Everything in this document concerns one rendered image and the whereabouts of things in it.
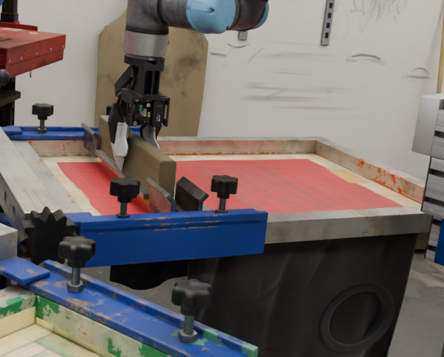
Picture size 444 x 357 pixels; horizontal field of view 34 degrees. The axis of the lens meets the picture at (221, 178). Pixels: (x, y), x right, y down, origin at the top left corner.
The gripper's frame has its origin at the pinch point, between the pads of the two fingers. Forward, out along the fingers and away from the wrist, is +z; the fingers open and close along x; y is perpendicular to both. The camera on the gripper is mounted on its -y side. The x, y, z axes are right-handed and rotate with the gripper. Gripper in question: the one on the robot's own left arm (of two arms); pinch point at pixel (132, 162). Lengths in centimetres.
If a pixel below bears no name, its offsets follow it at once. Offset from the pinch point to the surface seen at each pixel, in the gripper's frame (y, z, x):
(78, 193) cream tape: 1.4, 5.3, -10.0
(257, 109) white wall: -199, 30, 136
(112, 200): 6.0, 5.2, -5.2
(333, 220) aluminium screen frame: 29.8, 1.6, 25.6
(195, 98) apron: -193, 24, 98
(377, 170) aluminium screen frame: 0, 2, 57
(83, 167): -15.8, 5.5, -4.6
